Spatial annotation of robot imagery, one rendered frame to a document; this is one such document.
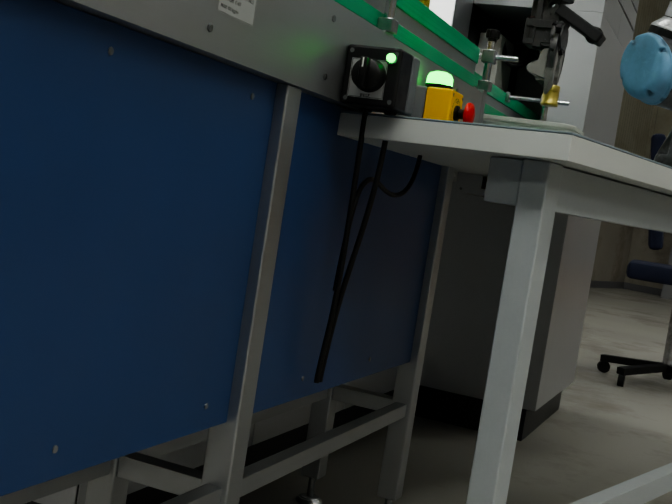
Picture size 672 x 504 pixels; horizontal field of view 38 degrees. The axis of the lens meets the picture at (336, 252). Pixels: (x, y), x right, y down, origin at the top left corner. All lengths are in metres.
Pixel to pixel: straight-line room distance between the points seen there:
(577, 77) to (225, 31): 1.94
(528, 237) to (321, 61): 0.35
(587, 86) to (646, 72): 1.04
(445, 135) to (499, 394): 0.34
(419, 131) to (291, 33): 0.24
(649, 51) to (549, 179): 0.63
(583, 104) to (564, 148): 1.66
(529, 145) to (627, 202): 0.34
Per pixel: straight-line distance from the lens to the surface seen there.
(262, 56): 1.14
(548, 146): 1.24
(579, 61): 2.91
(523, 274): 1.29
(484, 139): 1.28
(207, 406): 1.20
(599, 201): 1.46
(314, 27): 1.26
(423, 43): 1.71
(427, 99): 1.61
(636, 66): 1.89
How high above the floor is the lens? 0.64
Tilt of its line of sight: 4 degrees down
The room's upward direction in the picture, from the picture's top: 9 degrees clockwise
